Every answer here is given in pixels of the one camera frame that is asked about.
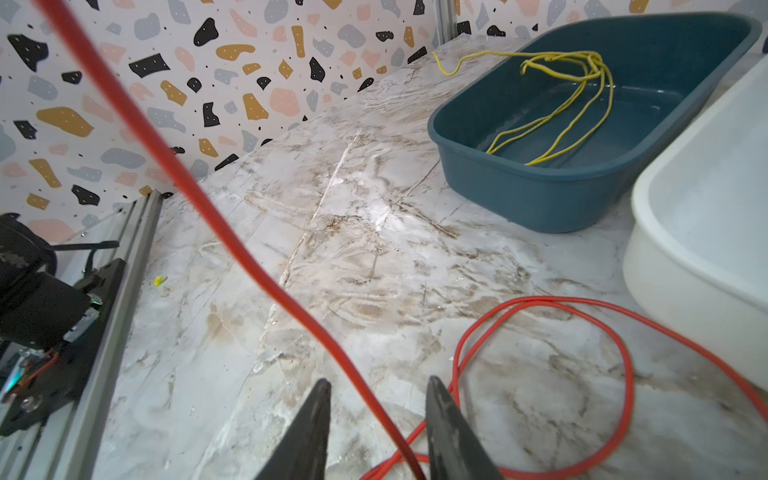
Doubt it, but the red cable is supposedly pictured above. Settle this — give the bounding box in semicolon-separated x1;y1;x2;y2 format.
32;0;768;480

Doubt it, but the white plastic bin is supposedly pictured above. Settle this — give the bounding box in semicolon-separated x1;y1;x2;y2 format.
623;61;767;387

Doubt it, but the teal plastic bin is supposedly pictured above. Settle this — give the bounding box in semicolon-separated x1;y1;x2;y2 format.
428;12;762;233

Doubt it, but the left frame post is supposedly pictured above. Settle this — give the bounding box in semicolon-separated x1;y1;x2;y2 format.
433;0;457;45

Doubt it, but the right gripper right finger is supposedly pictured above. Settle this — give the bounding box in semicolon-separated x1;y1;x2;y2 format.
425;376;502;480

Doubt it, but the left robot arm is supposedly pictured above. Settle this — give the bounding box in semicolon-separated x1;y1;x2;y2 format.
1;213;91;350

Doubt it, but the yellow cable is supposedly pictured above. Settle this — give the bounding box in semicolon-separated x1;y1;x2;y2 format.
431;49;616;167

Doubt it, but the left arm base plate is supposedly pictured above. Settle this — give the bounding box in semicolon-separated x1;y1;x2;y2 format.
1;259;126;436

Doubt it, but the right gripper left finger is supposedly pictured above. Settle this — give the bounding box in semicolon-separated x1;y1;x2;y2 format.
256;379;332;480

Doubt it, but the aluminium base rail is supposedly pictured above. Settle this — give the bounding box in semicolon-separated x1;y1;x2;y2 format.
1;192;163;479

